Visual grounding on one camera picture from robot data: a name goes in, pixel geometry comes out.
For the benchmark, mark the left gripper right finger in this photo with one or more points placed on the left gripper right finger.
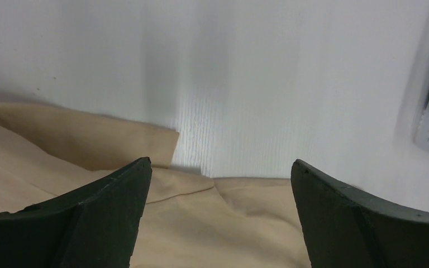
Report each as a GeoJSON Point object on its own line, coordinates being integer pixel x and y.
{"type": "Point", "coordinates": [344, 226]}

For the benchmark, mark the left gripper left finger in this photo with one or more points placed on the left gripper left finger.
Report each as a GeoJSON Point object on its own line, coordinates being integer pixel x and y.
{"type": "Point", "coordinates": [95, 225]}

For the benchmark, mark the beige t shirt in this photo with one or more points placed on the beige t shirt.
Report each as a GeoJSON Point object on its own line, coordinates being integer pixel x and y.
{"type": "Point", "coordinates": [189, 220]}

